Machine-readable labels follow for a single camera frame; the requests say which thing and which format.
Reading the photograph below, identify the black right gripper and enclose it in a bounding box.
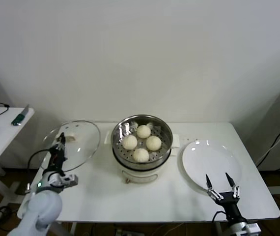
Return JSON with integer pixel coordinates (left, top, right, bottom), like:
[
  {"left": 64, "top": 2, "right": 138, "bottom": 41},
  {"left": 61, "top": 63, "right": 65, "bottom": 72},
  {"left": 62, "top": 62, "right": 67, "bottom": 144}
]
[{"left": 206, "top": 173, "right": 248, "bottom": 223}]

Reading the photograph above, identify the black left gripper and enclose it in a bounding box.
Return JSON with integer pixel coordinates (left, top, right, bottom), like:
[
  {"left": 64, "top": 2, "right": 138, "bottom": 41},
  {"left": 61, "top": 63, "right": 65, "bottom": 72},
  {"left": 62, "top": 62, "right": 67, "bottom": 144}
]
[{"left": 49, "top": 134, "right": 67, "bottom": 170}]

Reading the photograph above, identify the round glass pot lid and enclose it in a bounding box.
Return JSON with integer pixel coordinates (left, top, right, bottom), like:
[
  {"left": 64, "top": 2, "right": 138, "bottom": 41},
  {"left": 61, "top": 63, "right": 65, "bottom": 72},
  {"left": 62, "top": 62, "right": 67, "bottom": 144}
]
[{"left": 43, "top": 120, "right": 101, "bottom": 173}]

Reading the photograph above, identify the white steamed baozi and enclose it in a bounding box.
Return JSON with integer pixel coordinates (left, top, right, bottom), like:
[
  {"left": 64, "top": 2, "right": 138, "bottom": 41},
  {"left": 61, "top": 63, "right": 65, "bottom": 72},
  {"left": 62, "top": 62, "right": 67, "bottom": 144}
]
[
  {"left": 136, "top": 124, "right": 152, "bottom": 139},
  {"left": 132, "top": 147, "right": 150, "bottom": 163},
  {"left": 145, "top": 136, "right": 162, "bottom": 151},
  {"left": 122, "top": 135, "right": 138, "bottom": 150}
]

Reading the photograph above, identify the stainless steel steamer basket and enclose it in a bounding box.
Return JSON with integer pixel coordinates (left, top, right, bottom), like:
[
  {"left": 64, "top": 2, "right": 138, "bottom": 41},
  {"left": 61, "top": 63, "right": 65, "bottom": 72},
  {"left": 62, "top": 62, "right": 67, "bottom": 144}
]
[{"left": 111, "top": 114, "right": 174, "bottom": 166}]

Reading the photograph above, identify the round white plate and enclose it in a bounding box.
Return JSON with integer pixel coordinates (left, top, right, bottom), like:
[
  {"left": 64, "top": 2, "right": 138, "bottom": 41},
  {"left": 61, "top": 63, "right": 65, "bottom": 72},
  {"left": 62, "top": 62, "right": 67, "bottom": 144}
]
[{"left": 181, "top": 139, "right": 243, "bottom": 194}]

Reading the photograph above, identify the white side table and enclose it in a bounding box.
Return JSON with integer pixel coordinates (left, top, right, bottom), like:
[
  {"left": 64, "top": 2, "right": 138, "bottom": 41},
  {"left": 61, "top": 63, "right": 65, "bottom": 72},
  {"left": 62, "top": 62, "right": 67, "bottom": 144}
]
[{"left": 0, "top": 107, "right": 35, "bottom": 205}]

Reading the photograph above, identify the white electric cooking pot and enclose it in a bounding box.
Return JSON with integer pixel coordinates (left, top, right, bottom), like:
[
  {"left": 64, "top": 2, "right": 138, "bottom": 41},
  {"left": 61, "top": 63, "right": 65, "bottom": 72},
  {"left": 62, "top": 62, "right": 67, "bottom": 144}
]
[{"left": 104, "top": 130, "right": 181, "bottom": 184}]

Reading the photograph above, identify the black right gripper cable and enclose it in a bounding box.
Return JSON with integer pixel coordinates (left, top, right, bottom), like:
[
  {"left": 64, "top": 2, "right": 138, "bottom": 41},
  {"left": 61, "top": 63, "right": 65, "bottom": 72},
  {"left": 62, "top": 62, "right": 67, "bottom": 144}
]
[{"left": 212, "top": 210, "right": 226, "bottom": 223}]

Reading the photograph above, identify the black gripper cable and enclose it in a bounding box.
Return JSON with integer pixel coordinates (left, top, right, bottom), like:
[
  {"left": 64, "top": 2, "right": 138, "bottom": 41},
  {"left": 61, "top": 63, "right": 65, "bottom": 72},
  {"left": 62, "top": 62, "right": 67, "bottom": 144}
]
[
  {"left": 212, "top": 210, "right": 226, "bottom": 223},
  {"left": 27, "top": 148, "right": 52, "bottom": 195}
]

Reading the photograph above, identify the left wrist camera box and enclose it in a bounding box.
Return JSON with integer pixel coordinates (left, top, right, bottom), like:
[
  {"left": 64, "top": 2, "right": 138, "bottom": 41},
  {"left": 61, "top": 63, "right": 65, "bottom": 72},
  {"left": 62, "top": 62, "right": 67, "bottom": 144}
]
[{"left": 62, "top": 174, "right": 79, "bottom": 188}]

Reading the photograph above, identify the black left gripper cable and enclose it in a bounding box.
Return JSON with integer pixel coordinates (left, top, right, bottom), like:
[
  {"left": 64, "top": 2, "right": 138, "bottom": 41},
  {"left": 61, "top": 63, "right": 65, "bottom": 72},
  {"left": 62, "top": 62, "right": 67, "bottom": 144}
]
[{"left": 27, "top": 148, "right": 52, "bottom": 195}]

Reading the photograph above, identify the green handled knife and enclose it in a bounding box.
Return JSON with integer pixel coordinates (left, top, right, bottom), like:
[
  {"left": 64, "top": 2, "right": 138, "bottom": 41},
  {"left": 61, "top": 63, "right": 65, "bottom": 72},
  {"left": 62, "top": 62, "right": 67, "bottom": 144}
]
[{"left": 11, "top": 104, "right": 30, "bottom": 126}]

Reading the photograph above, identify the black background cable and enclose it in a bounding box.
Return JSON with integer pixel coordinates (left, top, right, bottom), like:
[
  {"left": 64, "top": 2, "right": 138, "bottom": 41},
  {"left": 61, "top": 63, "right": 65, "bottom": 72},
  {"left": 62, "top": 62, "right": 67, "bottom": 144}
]
[{"left": 257, "top": 157, "right": 280, "bottom": 172}]

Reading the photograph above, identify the floor power strip with cables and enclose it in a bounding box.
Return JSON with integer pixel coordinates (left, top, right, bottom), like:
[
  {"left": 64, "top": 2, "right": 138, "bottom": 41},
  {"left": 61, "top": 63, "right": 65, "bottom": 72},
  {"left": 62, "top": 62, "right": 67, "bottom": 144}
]
[{"left": 0, "top": 206, "right": 12, "bottom": 222}]

